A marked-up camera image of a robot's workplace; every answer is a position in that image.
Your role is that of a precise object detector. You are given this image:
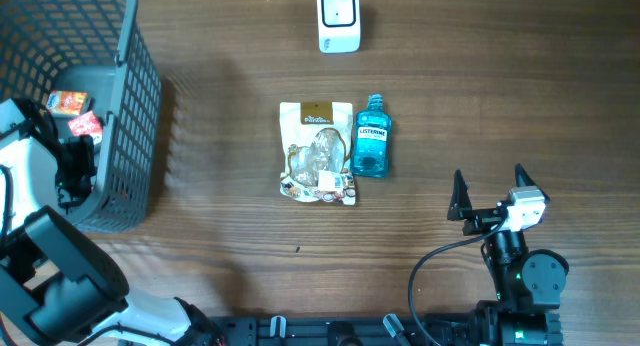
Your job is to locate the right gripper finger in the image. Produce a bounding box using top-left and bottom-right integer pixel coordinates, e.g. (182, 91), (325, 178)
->
(447, 169), (473, 221)
(514, 163), (550, 204)

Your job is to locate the red small packet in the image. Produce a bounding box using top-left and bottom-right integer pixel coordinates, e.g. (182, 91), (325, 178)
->
(68, 111), (103, 146)

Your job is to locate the orange small box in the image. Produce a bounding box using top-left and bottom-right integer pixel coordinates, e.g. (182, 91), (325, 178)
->
(46, 91), (91, 116)

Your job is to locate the blue mouthwash bottle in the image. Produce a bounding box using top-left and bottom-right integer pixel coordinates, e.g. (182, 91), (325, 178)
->
(351, 94), (392, 178)

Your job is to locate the beige snack pouch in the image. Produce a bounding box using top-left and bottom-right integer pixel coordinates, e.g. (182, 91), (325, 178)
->
(279, 101), (357, 206)

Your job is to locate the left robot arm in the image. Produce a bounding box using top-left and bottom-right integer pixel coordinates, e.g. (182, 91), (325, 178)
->
(1, 98), (226, 345)

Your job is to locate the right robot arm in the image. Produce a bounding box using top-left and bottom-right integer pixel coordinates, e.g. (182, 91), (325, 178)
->
(447, 165), (569, 346)

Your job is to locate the white barcode scanner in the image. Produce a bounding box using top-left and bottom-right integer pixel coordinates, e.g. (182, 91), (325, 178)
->
(316, 0), (361, 54)

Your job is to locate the grey plastic shopping basket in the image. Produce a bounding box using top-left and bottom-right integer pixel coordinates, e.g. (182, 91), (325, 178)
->
(1, 0), (162, 233)

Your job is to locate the left black cable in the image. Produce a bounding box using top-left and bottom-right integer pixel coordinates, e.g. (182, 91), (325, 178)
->
(0, 163), (181, 346)

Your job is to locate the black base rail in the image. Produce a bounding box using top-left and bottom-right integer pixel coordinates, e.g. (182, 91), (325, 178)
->
(118, 314), (564, 346)

